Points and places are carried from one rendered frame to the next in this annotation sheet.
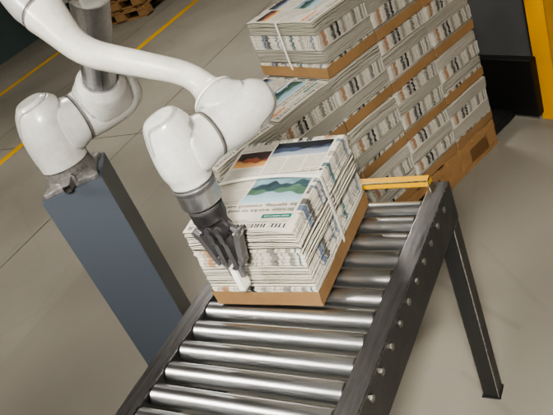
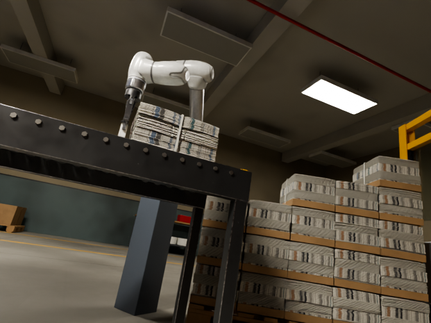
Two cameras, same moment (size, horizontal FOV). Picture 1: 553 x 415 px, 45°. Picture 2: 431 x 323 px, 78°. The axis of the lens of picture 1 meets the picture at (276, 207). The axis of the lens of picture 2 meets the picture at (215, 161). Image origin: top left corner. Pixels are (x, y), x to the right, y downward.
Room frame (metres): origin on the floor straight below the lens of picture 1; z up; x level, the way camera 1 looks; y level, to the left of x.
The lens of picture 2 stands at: (0.51, -0.85, 0.52)
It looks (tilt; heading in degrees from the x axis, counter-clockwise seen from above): 17 degrees up; 33
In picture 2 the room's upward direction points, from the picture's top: 10 degrees clockwise
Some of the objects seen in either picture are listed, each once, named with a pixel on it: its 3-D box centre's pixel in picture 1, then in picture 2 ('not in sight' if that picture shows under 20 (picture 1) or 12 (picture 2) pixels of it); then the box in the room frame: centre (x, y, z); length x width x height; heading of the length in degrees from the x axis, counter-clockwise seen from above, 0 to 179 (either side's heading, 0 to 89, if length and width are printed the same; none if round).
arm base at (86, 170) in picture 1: (69, 171); not in sight; (1.98, 0.55, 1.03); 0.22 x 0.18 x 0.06; 179
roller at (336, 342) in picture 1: (276, 337); not in sight; (1.17, 0.12, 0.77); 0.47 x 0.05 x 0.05; 52
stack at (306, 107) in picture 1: (328, 165); (280, 268); (2.45, -0.27, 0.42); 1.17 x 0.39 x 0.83; 121
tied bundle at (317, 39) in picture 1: (310, 33); (304, 197); (2.53, -0.39, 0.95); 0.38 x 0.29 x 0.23; 32
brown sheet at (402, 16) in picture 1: (364, 20); (344, 214); (2.67, -0.64, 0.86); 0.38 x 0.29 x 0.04; 30
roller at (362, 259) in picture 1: (318, 260); not in sight; (1.37, -0.04, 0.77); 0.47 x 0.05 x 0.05; 52
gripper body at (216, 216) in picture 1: (211, 220); (131, 100); (1.22, 0.13, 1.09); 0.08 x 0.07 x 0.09; 52
